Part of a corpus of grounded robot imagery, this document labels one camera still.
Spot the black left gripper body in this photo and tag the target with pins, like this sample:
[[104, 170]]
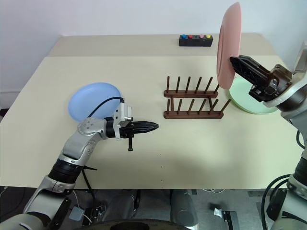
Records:
[[125, 130]]

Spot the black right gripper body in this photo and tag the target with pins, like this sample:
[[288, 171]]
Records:
[[271, 83]]

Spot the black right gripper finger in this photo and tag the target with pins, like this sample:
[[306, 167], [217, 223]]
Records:
[[244, 69], [256, 63]]

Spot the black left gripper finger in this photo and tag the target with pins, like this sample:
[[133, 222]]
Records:
[[146, 124], [145, 130]]

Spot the pink plate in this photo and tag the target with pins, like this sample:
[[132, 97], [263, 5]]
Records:
[[227, 48]]

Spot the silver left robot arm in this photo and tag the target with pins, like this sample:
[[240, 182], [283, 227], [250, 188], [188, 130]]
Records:
[[72, 146]]

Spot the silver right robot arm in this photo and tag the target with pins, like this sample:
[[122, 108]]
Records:
[[297, 115]]

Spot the wooden dish rack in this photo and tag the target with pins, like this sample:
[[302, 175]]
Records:
[[192, 116]]

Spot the green plate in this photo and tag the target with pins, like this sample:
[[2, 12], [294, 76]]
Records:
[[239, 97]]

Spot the blue plate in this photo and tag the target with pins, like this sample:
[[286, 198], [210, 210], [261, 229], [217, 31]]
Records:
[[91, 95]]

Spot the black button box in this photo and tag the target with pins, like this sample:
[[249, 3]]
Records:
[[195, 42]]

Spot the dark grey rounded cylinder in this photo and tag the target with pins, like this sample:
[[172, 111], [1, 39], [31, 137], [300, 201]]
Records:
[[184, 206]]

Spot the small grey box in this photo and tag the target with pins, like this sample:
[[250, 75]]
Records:
[[76, 214]]

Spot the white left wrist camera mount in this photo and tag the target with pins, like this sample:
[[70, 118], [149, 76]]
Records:
[[123, 112]]

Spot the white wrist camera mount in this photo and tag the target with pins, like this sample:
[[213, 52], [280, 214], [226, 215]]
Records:
[[123, 112], [301, 62]]

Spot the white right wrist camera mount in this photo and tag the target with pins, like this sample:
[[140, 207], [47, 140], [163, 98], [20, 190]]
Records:
[[301, 62]]

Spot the black metal bracket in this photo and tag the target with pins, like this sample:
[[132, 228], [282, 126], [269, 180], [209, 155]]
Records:
[[224, 214]]

